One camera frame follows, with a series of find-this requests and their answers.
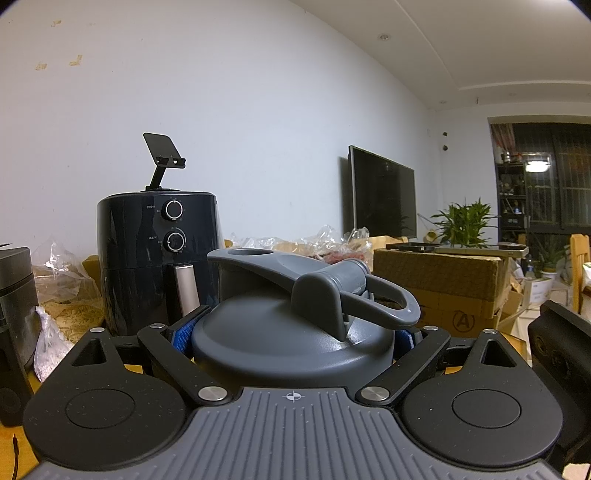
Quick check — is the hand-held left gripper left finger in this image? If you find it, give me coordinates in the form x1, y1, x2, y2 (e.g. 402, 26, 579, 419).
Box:
69, 318, 234, 407

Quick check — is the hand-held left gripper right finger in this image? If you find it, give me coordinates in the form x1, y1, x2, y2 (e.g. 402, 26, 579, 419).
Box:
355, 324, 518, 407

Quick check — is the shaker bottle with grey lid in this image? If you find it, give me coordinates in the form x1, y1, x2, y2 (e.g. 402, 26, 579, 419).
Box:
191, 248, 422, 389

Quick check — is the cardboard box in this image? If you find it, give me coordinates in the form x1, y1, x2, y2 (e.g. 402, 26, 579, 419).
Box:
372, 247, 529, 340

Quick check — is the black flat tray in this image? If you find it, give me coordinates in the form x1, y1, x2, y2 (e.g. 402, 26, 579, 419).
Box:
385, 240, 437, 254

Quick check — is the dark blue air fryer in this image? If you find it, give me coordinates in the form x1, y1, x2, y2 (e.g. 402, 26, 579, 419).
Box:
97, 190, 219, 337

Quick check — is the small potted plant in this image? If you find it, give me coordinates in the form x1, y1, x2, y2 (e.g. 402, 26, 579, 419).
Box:
538, 235, 571, 281

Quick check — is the wooden chair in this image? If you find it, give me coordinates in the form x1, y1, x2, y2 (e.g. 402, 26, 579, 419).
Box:
570, 234, 591, 315

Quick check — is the clear bag of flatbreads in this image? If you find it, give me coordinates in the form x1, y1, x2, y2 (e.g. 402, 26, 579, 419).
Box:
295, 225, 375, 272

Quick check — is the thin grey board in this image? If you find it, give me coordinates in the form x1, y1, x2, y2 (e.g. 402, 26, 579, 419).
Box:
434, 242, 529, 256

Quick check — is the clear bag of yellow boxes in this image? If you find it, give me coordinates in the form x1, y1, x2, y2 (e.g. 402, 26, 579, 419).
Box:
228, 235, 301, 256

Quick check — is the green leafy plant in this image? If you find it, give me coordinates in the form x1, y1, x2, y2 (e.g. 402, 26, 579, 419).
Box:
429, 198, 502, 247

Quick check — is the clear bag of bread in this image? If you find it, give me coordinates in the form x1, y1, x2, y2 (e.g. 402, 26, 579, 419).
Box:
32, 235, 107, 342

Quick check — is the small white plastic bag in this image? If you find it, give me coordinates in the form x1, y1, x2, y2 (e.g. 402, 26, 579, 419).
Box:
34, 307, 75, 383

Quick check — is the black television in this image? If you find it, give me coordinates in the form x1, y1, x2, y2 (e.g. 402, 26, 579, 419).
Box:
348, 145, 416, 238

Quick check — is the dark barred window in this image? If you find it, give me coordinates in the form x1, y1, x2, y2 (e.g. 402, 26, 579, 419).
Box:
496, 122, 591, 232

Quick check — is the grey rice cooker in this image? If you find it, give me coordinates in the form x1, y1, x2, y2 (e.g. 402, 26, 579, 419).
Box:
0, 247, 42, 370

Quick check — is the black phone stand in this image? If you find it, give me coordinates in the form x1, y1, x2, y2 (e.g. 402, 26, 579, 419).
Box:
143, 133, 187, 192

